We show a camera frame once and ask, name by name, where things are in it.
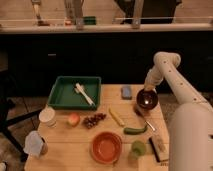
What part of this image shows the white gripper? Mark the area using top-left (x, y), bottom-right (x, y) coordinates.
top-left (144, 68), bottom-right (163, 91)

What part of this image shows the dark maroon bowl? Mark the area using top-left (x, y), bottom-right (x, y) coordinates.
top-left (136, 89), bottom-right (158, 110)

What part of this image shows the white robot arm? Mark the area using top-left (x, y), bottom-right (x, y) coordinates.
top-left (144, 52), bottom-right (213, 171)

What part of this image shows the blue sponge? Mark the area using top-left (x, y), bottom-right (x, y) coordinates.
top-left (121, 86), bottom-right (132, 100)

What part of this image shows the yellow banana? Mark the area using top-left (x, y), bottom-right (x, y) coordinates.
top-left (109, 108), bottom-right (125, 127)

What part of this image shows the green cucumber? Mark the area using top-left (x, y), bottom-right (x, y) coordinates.
top-left (123, 125), bottom-right (147, 135)

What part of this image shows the black brush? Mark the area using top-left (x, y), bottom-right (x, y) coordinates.
top-left (149, 135), bottom-right (169, 162)

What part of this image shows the green cup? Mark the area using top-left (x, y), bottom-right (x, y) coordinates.
top-left (130, 140), bottom-right (146, 159)

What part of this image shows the white utensil in tray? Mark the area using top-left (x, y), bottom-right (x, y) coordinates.
top-left (75, 83), bottom-right (94, 105)

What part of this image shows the red grapes bunch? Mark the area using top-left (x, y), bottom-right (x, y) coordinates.
top-left (82, 113), bottom-right (106, 129)

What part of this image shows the orange bowl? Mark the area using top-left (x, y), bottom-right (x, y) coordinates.
top-left (90, 132), bottom-right (122, 164)

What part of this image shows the green box on counter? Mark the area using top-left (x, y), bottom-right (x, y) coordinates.
top-left (84, 16), bottom-right (96, 25)

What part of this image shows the green plastic tray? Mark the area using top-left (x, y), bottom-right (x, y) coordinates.
top-left (47, 76), bottom-right (101, 110)

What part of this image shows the translucent plastic pitcher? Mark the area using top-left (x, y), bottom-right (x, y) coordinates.
top-left (24, 131), bottom-right (48, 157)

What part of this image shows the black office chair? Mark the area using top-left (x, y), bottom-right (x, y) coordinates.
top-left (0, 69), bottom-right (44, 163)

